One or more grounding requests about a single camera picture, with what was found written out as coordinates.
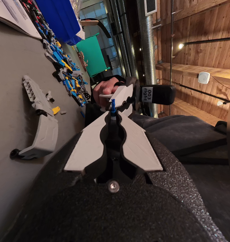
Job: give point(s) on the grey toy connector with pin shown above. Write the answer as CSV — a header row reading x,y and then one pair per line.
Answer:
x,y
49,95

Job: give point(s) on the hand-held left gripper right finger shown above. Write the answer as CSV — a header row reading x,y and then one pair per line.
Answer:
x,y
139,151

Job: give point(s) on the blue storage bin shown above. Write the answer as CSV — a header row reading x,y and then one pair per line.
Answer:
x,y
58,18

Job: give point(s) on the small brown wooden model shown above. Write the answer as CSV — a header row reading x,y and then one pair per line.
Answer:
x,y
82,59

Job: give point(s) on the grey desk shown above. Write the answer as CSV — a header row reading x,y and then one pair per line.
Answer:
x,y
13,75

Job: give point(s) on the ceiling spot lamp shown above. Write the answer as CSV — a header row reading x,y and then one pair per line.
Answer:
x,y
181,46
220,103

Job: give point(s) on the blue toy pin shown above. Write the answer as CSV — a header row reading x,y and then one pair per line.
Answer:
x,y
113,107

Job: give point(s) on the pile of toy building pieces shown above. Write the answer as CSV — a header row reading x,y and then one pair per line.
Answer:
x,y
66,62

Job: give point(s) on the silver ventilation duct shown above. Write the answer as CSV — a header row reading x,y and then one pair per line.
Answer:
x,y
149,47

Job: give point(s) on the green plastic tote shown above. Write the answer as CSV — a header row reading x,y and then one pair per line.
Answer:
x,y
92,54

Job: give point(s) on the wooden and black chair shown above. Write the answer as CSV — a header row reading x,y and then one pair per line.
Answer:
x,y
90,23

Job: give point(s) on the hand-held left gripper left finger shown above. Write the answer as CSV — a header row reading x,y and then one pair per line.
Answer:
x,y
86,149

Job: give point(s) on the person's right hand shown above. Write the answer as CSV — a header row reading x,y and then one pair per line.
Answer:
x,y
104,88

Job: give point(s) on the ceiling vent grille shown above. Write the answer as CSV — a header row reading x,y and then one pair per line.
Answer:
x,y
150,6

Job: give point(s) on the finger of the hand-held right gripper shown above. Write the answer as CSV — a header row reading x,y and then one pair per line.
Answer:
x,y
122,94
130,111

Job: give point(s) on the white ceiling sensor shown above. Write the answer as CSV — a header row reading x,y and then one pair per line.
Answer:
x,y
203,77

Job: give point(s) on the grey toy panel assembly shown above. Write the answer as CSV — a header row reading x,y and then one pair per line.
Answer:
x,y
45,132

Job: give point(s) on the yellow toy connector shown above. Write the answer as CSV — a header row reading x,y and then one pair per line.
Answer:
x,y
56,110

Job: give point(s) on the white instruction booklet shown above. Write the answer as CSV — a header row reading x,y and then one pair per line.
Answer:
x,y
11,15

